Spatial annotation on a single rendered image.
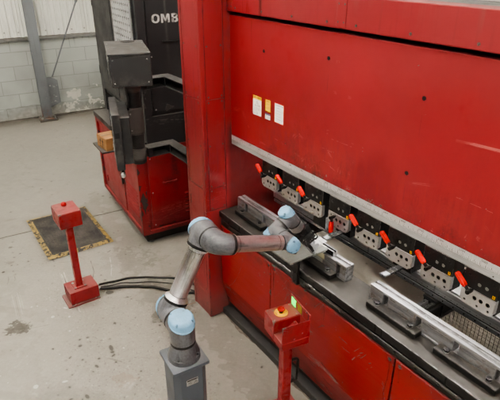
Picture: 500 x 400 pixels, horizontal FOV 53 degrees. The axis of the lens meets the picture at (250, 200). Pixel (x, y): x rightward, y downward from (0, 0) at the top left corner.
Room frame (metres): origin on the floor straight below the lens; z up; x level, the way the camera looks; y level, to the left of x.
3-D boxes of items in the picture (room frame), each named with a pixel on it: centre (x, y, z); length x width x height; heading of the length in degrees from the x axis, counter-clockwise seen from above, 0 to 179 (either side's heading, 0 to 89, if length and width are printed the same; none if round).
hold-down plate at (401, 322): (1.93, -0.69, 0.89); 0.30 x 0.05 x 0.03; 34
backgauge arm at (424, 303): (2.18, -1.04, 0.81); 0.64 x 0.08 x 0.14; 124
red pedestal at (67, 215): (3.27, 1.34, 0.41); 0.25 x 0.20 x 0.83; 124
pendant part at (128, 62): (3.21, 0.77, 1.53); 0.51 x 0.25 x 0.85; 17
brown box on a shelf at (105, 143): (4.08, 1.17, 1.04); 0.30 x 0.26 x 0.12; 30
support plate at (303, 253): (2.38, -0.27, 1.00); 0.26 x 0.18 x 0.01; 124
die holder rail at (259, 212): (2.92, -0.08, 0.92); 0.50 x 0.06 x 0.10; 34
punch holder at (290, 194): (2.65, -0.26, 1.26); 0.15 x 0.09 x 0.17; 34
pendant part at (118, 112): (3.14, 0.83, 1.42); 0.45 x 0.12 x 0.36; 17
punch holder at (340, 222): (2.32, -0.49, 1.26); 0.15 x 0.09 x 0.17; 34
